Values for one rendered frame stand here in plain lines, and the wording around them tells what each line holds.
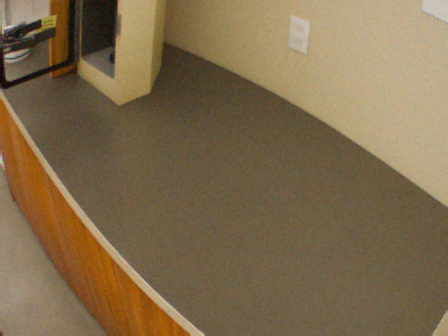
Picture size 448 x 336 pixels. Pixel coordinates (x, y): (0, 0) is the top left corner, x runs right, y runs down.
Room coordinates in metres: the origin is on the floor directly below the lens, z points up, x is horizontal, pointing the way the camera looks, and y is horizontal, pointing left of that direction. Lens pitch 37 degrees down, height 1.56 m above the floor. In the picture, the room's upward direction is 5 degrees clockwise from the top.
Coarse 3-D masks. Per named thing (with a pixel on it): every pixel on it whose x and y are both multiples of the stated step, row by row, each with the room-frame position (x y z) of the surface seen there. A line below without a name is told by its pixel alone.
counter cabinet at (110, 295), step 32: (0, 128) 1.43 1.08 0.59; (32, 160) 0.99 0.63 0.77; (32, 192) 1.08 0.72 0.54; (32, 224) 1.23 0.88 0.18; (64, 224) 0.83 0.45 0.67; (64, 256) 0.91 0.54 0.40; (96, 256) 0.68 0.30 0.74; (96, 288) 0.73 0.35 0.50; (128, 288) 0.58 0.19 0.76; (96, 320) 0.82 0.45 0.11; (128, 320) 0.61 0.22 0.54; (160, 320) 0.50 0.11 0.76
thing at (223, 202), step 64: (192, 64) 1.36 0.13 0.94; (64, 128) 0.93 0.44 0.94; (128, 128) 0.95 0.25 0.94; (192, 128) 0.97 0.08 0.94; (256, 128) 0.99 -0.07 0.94; (320, 128) 1.04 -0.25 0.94; (64, 192) 0.70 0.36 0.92; (128, 192) 0.71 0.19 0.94; (192, 192) 0.73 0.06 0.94; (256, 192) 0.75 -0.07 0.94; (320, 192) 0.77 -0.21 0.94; (384, 192) 0.78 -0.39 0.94; (128, 256) 0.53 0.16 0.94; (192, 256) 0.55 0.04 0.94; (256, 256) 0.57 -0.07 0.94; (320, 256) 0.57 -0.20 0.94; (384, 256) 0.57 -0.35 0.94; (192, 320) 0.40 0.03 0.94; (256, 320) 0.41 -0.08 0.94; (320, 320) 0.41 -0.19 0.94; (384, 320) 0.39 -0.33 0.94
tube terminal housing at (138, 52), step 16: (128, 0) 1.07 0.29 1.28; (144, 0) 1.11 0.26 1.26; (160, 0) 1.22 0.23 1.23; (128, 16) 1.07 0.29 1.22; (144, 16) 1.11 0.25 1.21; (160, 16) 1.24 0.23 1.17; (80, 32) 1.26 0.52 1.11; (128, 32) 1.08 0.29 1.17; (144, 32) 1.12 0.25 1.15; (160, 32) 1.27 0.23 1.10; (128, 48) 1.08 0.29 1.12; (144, 48) 1.12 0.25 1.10; (160, 48) 1.29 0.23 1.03; (80, 64) 1.26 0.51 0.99; (128, 64) 1.08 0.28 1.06; (144, 64) 1.12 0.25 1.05; (160, 64) 1.32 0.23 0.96; (96, 80) 1.16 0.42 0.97; (112, 80) 1.09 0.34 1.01; (128, 80) 1.08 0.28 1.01; (144, 80) 1.12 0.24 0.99; (112, 96) 1.09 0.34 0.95; (128, 96) 1.08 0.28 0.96
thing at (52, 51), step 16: (0, 0) 1.08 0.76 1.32; (16, 0) 1.12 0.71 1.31; (32, 0) 1.16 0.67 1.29; (48, 0) 1.19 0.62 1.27; (64, 0) 1.23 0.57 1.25; (16, 16) 1.12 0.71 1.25; (32, 16) 1.16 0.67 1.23; (48, 16) 1.19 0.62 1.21; (64, 16) 1.23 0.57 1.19; (32, 32) 1.16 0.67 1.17; (64, 32) 1.23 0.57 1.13; (32, 48) 1.15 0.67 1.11; (48, 48) 1.19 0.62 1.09; (64, 48) 1.23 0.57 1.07; (16, 64) 1.11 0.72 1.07; (32, 64) 1.15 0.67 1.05; (48, 64) 1.19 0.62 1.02
